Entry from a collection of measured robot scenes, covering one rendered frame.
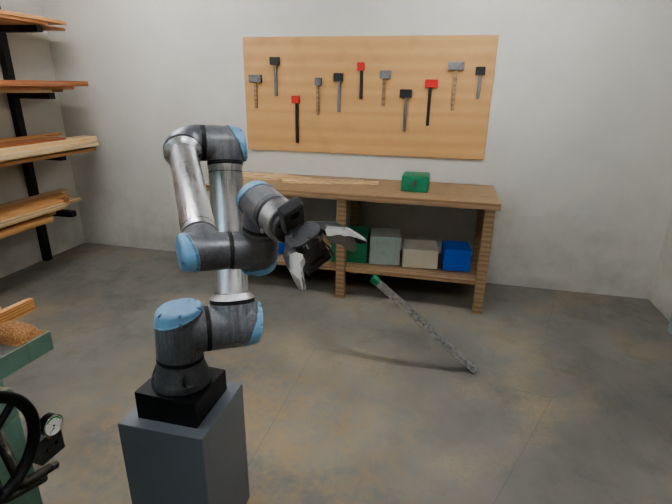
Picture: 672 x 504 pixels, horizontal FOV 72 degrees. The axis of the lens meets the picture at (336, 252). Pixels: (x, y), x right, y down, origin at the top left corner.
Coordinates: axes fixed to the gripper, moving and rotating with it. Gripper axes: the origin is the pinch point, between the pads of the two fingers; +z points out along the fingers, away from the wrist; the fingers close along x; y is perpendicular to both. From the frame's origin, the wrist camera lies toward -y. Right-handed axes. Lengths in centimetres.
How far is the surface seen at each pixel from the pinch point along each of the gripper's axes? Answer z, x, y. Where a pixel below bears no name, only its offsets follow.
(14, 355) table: -64, 73, 19
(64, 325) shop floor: -242, 120, 138
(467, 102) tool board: -183, -209, 139
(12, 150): -348, 82, 56
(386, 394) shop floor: -64, -15, 174
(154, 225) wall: -370, 37, 186
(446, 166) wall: -182, -178, 180
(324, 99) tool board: -266, -135, 117
